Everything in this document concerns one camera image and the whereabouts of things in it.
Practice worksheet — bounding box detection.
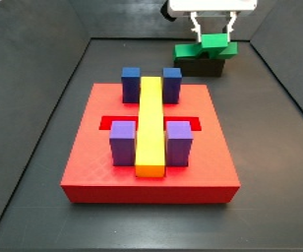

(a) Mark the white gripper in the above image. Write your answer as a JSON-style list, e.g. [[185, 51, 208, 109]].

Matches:
[[161, 0, 259, 43]]

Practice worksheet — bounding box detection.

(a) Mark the green stepped arch block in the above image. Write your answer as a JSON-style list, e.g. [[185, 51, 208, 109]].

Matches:
[[175, 33, 239, 60]]

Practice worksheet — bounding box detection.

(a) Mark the black angled fixture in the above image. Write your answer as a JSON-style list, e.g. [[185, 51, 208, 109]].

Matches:
[[175, 58, 225, 77]]

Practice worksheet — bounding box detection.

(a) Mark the red base board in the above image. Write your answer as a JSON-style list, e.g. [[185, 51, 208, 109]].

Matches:
[[61, 84, 241, 204]]

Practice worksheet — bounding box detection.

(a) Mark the blue block right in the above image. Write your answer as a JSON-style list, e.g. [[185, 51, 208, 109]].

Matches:
[[163, 68, 183, 104]]

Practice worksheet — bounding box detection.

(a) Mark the blue block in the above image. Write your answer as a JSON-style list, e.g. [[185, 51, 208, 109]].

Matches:
[[163, 68, 183, 104], [121, 67, 141, 103]]

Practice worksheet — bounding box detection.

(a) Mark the blue block left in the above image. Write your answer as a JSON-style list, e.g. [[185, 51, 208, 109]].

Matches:
[[121, 67, 141, 103]]

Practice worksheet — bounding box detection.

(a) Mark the purple block right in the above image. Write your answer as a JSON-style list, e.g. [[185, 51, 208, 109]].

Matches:
[[167, 121, 193, 166]]

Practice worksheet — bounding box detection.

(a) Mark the purple block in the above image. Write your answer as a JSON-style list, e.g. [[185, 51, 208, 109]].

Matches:
[[110, 121, 136, 166], [167, 121, 193, 166]]

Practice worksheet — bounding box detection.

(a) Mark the purple block left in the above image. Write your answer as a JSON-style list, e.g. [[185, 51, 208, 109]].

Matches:
[[110, 121, 136, 166]]

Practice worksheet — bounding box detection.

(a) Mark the yellow long bar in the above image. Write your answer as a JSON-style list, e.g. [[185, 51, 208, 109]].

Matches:
[[136, 77, 167, 177]]

